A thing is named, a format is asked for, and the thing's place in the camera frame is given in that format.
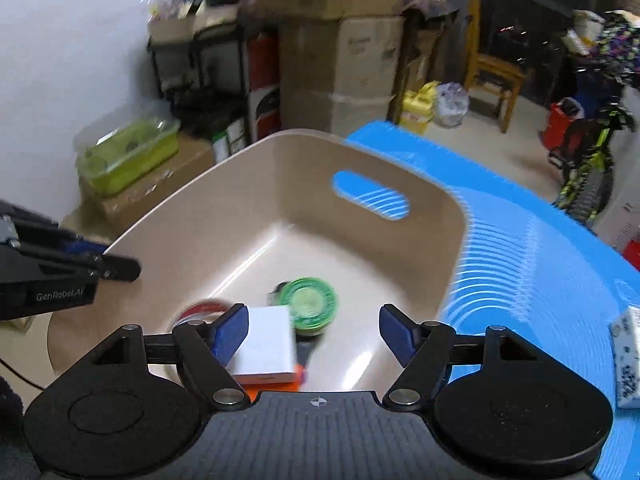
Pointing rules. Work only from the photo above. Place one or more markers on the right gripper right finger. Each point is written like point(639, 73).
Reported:
point(494, 399)

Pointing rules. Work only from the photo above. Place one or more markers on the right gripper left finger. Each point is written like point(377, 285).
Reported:
point(136, 405)

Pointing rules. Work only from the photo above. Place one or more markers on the colourful toy block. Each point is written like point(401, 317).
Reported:
point(299, 379)

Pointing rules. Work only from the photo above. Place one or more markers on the white tape roll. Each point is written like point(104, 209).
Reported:
point(206, 310)

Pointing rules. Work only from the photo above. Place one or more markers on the small white box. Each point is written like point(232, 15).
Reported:
point(267, 355)

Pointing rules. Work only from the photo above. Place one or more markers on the green ointment tin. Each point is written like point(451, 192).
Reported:
point(312, 304)

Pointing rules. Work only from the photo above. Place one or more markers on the black TV remote control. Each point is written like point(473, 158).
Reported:
point(304, 344)

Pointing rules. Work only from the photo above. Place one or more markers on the floor cardboard box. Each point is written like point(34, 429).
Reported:
point(110, 216)

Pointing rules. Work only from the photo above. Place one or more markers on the blue silicone baking mat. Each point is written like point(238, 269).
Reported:
point(525, 265)

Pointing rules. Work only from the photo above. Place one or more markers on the green lidded plastic container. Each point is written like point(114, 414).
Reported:
point(124, 145)

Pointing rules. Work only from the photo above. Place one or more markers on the white tissue box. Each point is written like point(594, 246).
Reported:
point(626, 347)

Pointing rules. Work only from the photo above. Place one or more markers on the beige plastic storage basket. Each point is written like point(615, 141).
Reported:
point(296, 205)

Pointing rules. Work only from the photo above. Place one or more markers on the green black bicycle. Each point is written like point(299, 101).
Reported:
point(585, 158)

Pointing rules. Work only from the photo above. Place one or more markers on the black metal shelf rack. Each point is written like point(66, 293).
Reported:
point(202, 106)

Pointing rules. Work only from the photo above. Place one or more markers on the red plastic bucket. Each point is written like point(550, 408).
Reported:
point(561, 115)

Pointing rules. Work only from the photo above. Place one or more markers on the white plastic bag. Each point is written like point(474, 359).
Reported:
point(451, 104)

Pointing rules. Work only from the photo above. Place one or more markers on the yellow detergent jug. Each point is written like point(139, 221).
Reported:
point(418, 108)

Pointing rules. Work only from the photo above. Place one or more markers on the wooden chair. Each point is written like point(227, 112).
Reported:
point(485, 72)

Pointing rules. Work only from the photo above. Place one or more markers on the lower cardboard box stack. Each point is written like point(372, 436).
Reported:
point(337, 76)

